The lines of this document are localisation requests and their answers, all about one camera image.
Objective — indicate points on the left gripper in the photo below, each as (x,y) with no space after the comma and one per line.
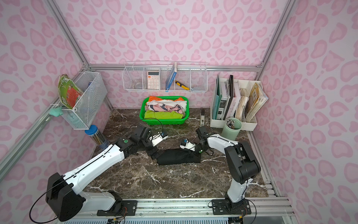
(152,151)

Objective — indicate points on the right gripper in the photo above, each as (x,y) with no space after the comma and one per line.
(203,150)

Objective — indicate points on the black shorts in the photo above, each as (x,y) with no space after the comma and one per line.
(178,156)

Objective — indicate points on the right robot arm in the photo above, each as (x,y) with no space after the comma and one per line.
(242,162)

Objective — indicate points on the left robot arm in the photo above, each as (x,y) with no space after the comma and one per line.
(65,193)

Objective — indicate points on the bundle of pencils in cup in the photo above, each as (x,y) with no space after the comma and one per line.
(230,123)

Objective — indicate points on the green plastic basket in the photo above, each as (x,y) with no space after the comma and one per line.
(164,121)

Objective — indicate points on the mint green pencil cup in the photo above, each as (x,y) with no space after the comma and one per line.
(229,133)

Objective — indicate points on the folded clothes in basket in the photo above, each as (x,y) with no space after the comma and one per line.
(159,108)

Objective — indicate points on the teal folder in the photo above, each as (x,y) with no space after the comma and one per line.
(217,98)

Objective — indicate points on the blue lidded pencil tube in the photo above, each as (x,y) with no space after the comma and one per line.
(97,136)

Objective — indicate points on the white book organizer box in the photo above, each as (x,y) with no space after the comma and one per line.
(235,96)

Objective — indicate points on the yellow utility knife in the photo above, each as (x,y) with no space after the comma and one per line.
(182,85)

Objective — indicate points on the white orange calculator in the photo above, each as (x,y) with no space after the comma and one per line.
(153,80)

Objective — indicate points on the orange English textbook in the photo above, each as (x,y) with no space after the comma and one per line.
(253,103)

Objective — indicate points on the blue book on shelf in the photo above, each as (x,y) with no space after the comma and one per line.
(171,76)

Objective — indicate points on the white mesh side basket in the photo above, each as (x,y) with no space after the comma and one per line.
(84,112)

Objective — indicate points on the green red snack packet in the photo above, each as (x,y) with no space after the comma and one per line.
(68,91)

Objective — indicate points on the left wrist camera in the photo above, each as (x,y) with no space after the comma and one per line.
(158,138)

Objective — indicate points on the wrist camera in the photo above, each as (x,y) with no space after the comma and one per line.
(158,138)
(187,145)

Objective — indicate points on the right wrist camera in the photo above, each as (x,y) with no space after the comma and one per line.
(187,145)

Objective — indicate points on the white wire wall shelf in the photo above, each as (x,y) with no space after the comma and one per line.
(192,75)

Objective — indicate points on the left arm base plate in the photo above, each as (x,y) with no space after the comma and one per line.
(120,208)

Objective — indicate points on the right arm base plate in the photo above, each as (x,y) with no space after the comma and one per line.
(226,207)

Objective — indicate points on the mint green wall hook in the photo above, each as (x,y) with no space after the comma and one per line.
(56,112)

